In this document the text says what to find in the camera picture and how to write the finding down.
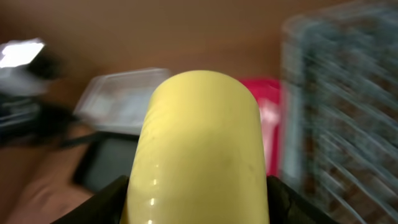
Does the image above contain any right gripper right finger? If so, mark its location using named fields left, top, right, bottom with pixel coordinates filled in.
left=266, top=175, right=338, bottom=224

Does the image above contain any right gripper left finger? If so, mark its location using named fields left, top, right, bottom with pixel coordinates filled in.
left=52, top=175, right=129, bottom=224

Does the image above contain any yellow cup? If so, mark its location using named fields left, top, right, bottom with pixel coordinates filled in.
left=121, top=70, right=269, bottom=224

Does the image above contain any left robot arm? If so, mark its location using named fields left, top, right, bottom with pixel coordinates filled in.
left=1, top=38, right=78, bottom=146

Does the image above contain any grey dishwasher rack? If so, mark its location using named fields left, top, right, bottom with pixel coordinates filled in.
left=280, top=1, right=397, bottom=223

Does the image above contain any black plastic tray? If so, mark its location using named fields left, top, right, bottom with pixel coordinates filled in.
left=73, top=132, right=139, bottom=193

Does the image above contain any clear plastic bin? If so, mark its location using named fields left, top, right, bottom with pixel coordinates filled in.
left=73, top=68, right=170, bottom=135

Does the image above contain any red serving tray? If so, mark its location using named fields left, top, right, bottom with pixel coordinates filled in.
left=240, top=79, right=282, bottom=176

